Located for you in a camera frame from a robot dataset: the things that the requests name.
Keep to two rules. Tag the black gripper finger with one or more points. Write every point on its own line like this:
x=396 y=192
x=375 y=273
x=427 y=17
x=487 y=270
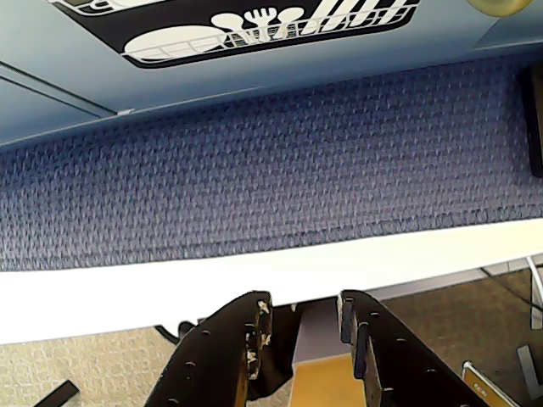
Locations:
x=212 y=360
x=399 y=360

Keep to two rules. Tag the black rectangular block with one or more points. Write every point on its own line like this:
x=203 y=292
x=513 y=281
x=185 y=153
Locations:
x=535 y=127

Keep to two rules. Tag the grey and tan table leg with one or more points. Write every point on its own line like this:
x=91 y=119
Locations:
x=322 y=373

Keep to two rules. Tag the blue dishwasher door with sticker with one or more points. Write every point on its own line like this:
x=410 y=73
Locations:
x=297 y=72

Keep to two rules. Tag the blue woven mat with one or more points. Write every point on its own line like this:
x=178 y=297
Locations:
x=254 y=178

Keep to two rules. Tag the black flat bar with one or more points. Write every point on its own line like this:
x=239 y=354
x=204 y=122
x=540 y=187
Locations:
x=59 y=394

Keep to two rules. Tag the blue wooden toy kitchen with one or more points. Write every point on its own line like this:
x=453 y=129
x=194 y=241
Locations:
x=271 y=87

